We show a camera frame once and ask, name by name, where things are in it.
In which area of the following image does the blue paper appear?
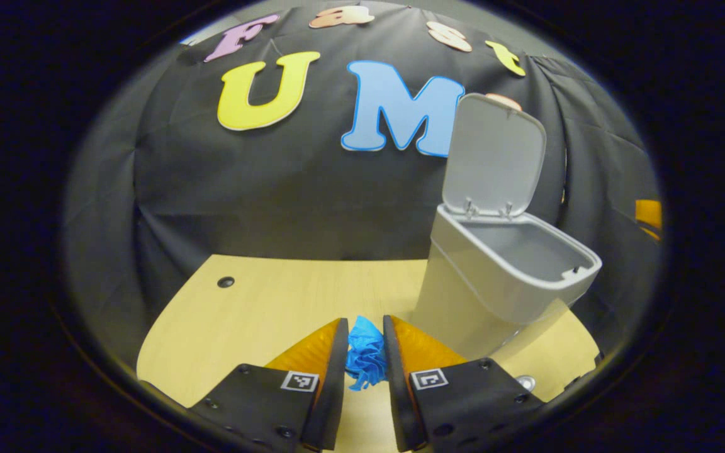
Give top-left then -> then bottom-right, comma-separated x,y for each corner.
345,316 -> 389,392

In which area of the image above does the white desktop garbage bin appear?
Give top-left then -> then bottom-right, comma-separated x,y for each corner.
410,93 -> 603,361

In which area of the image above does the wooden desktop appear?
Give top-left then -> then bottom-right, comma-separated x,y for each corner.
136,254 -> 601,453

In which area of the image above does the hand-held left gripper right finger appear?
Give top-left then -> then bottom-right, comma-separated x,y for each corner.
383,315 -> 546,452

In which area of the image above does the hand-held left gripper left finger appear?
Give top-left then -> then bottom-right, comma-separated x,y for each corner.
189,318 -> 349,452

